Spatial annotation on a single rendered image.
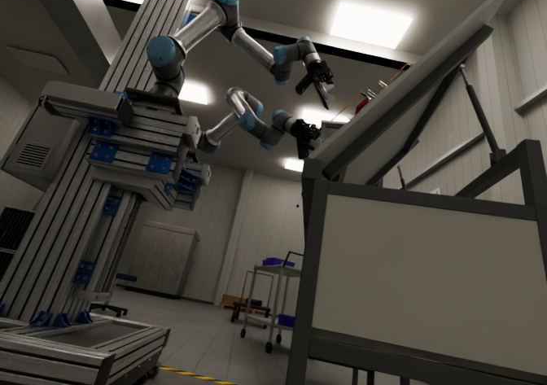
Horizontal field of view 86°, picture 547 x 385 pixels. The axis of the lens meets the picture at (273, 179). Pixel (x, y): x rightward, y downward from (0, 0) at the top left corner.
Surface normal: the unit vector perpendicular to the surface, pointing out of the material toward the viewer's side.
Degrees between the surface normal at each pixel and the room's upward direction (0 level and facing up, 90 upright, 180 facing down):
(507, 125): 90
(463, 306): 90
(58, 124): 90
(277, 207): 90
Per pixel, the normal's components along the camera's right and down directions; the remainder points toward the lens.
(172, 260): 0.10, -0.36
